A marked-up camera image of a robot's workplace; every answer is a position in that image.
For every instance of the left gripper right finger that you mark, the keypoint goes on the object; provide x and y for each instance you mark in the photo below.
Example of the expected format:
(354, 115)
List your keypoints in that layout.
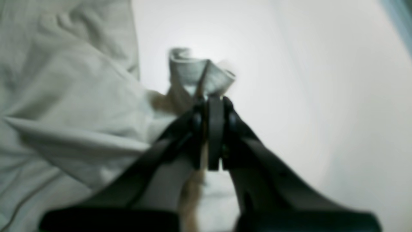
(272, 197)

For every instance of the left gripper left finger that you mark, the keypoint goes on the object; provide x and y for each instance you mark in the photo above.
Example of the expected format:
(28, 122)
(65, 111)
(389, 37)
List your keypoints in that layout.
(145, 197)

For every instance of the grey t-shirt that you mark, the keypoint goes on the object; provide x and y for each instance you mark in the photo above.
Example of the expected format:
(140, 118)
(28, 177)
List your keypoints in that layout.
(74, 113)

